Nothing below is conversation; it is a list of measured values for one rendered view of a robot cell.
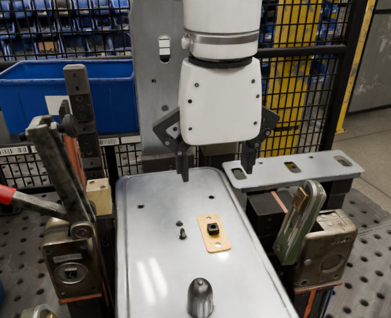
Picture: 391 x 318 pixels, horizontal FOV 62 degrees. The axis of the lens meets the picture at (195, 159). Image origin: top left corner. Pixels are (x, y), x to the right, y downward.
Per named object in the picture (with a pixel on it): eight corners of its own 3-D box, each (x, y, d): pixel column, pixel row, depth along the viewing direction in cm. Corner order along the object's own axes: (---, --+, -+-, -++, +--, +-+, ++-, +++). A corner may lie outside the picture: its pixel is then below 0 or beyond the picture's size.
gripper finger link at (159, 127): (149, 106, 38) (155, 147, 41) (212, 98, 40) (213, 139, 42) (148, 103, 39) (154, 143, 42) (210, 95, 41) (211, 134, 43)
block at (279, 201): (289, 309, 73) (311, 214, 59) (242, 319, 71) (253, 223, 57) (272, 275, 81) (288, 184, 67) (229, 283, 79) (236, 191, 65)
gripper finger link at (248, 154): (251, 133, 42) (247, 175, 45) (274, 130, 43) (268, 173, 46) (243, 123, 45) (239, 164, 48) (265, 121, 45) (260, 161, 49)
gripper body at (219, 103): (182, 57, 33) (184, 152, 39) (275, 52, 35) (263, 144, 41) (171, 43, 39) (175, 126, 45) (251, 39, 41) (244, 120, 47)
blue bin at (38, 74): (137, 132, 76) (132, 78, 69) (5, 135, 75) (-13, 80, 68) (144, 106, 90) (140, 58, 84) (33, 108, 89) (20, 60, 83)
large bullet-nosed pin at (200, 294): (215, 323, 40) (216, 289, 37) (190, 329, 40) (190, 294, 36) (209, 301, 43) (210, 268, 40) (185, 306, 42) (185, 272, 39)
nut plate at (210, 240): (232, 249, 49) (233, 243, 48) (207, 253, 48) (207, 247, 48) (217, 213, 56) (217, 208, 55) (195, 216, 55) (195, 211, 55)
